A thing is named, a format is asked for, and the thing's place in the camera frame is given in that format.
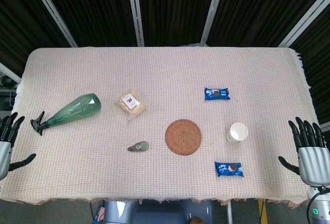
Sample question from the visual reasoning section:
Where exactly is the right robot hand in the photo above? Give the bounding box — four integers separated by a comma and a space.
278, 116, 330, 186

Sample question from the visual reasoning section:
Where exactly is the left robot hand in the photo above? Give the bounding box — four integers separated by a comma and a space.
0, 112, 37, 181

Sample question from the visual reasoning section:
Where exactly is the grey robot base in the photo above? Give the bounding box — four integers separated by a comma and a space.
102, 199, 215, 224

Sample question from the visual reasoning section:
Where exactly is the white paper cup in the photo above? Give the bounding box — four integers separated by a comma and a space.
226, 123, 249, 143

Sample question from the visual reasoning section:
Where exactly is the brown woven coaster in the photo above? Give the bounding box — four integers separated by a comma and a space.
164, 119, 203, 156

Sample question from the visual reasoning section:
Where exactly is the beige woven tablecloth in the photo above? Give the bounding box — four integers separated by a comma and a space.
0, 46, 318, 208

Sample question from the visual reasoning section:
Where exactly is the green spray bottle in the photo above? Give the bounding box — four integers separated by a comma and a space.
30, 93, 102, 136

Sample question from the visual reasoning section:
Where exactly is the blue cookie packet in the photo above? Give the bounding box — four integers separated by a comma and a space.
204, 87, 230, 101
214, 161, 244, 178

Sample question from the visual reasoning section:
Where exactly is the correction tape dispenser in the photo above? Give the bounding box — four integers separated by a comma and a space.
127, 141, 150, 152

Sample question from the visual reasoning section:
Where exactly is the clear-wrapped cracker packet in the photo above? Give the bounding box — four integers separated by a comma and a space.
114, 89, 149, 119

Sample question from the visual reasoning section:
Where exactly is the black curtain backdrop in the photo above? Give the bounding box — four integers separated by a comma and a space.
0, 0, 330, 129

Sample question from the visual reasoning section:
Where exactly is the grey metal frame post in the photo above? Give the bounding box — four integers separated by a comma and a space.
0, 62, 22, 84
200, 0, 227, 46
27, 0, 78, 48
126, 0, 145, 47
277, 0, 330, 48

